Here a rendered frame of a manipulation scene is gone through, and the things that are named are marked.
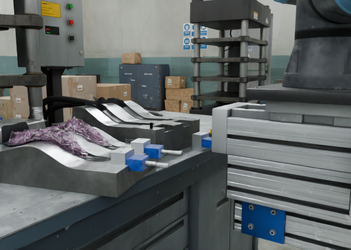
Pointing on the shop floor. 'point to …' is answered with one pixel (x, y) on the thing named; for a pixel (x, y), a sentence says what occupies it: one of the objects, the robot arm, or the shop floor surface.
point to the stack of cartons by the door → (178, 95)
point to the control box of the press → (55, 37)
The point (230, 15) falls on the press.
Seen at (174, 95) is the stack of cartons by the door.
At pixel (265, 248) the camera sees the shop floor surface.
